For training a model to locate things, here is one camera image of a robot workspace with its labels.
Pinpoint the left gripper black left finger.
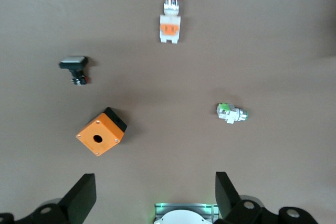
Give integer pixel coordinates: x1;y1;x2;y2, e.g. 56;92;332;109
0;173;97;224

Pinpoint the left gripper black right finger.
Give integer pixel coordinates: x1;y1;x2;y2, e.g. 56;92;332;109
214;172;320;224

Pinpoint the small orange white component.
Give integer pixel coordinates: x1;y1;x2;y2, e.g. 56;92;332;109
159;0;182;44

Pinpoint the black square white-capped button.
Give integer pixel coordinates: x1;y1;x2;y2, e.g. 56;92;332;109
58;55;91;86

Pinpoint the left arm aluminium base plate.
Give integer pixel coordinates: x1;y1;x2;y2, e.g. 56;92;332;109
153;202;220;224

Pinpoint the orange button enclosure box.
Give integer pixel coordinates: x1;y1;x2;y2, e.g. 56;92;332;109
76;106;128;157

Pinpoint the green push button switch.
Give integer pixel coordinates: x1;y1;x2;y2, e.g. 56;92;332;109
216;103;249;125

